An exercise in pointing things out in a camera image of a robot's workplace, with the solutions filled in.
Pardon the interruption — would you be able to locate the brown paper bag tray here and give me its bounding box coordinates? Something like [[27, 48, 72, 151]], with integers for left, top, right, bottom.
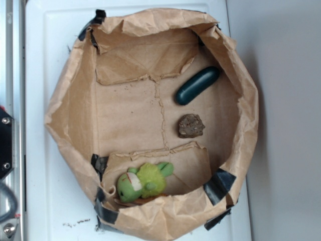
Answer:
[[45, 8, 259, 240]]

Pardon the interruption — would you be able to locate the silver metal rail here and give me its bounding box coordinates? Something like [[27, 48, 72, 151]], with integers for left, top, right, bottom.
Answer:
[[1, 1, 27, 240]]

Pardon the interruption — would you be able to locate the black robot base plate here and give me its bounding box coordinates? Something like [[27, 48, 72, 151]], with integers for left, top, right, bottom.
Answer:
[[0, 105, 14, 180]]

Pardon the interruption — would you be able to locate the brown grey rock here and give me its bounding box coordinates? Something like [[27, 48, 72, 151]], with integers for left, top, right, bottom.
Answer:
[[178, 114, 205, 138]]

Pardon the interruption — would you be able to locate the green plush toy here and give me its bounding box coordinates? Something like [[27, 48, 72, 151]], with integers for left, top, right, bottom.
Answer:
[[116, 162, 174, 203]]

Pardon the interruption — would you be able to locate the white plastic tray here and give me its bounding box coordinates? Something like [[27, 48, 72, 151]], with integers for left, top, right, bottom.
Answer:
[[26, 1, 251, 240]]

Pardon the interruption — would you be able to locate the dark green oblong case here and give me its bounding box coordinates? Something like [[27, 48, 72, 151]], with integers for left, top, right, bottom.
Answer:
[[175, 66, 220, 105]]

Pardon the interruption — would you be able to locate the grey cable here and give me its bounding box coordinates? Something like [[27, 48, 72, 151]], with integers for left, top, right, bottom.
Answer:
[[0, 181, 19, 223]]

